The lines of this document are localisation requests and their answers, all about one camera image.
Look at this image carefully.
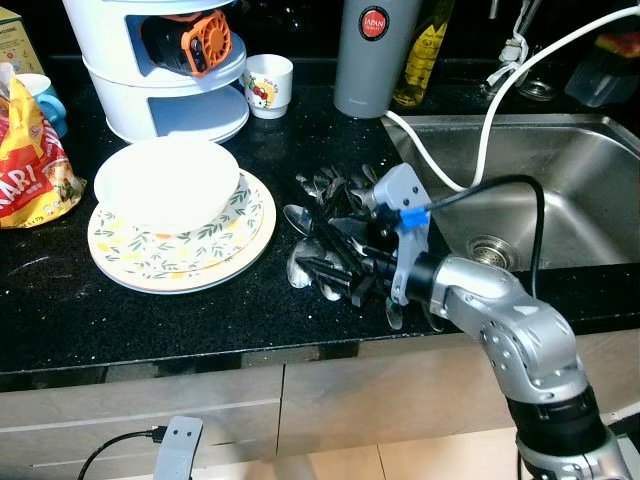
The beige cabinet door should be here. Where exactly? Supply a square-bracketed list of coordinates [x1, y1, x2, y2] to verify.
[278, 328, 640, 459]

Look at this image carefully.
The floral leaf print plate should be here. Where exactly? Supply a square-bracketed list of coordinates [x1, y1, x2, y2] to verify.
[88, 172, 268, 283]

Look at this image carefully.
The grey tumbler red badge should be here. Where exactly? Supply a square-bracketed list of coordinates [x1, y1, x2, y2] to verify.
[333, 0, 423, 119]

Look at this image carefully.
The orange black handheld fan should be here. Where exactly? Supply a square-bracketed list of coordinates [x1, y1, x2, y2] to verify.
[140, 8, 234, 78]

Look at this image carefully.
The white hose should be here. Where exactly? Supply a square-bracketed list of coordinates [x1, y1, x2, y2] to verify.
[385, 5, 640, 191]

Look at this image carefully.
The yellow red snack bag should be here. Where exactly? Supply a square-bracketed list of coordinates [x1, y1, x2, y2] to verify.
[0, 62, 87, 229]

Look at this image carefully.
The cream rimmed plate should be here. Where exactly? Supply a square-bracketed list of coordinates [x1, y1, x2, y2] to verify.
[88, 170, 278, 296]

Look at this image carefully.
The white bowl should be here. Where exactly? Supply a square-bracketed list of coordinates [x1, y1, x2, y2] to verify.
[94, 138, 243, 237]

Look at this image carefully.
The white cartoon print mug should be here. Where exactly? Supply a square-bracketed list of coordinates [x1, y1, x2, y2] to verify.
[243, 54, 295, 120]

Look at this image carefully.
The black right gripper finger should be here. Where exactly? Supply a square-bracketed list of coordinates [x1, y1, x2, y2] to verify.
[308, 224, 363, 259]
[297, 257, 355, 299]

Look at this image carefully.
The round metal counter cap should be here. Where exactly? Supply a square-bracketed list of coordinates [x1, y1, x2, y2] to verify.
[518, 76, 561, 103]

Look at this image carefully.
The blue mug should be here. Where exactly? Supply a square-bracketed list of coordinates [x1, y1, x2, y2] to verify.
[15, 73, 69, 138]

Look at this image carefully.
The cardboard box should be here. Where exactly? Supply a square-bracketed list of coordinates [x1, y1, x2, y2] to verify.
[0, 10, 47, 77]

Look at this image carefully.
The yellow oil bottle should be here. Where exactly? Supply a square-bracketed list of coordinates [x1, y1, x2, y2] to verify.
[392, 0, 457, 108]

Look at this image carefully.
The shallow beige drawer front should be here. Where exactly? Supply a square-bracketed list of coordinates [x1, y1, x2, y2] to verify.
[0, 362, 285, 434]

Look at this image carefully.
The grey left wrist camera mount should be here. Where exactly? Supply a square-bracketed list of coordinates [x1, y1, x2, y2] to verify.
[153, 416, 205, 480]

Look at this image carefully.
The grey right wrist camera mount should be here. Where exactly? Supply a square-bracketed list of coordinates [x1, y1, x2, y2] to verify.
[372, 163, 434, 308]

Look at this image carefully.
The steel sink drain strainer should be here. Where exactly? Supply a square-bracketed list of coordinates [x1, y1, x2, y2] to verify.
[465, 235, 513, 269]

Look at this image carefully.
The large steel serving spoon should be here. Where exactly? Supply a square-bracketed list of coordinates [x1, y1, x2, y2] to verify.
[283, 204, 326, 237]

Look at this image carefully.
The white tiered rack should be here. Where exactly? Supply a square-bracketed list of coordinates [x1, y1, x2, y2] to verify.
[62, 0, 251, 146]

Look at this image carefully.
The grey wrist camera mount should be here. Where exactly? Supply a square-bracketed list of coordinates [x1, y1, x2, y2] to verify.
[153, 416, 205, 480]
[372, 163, 434, 308]

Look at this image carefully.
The metal faucet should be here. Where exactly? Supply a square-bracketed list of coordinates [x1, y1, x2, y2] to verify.
[487, 0, 543, 87]

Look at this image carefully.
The stainless steel sink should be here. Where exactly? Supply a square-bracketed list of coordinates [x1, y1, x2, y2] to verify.
[383, 113, 640, 271]

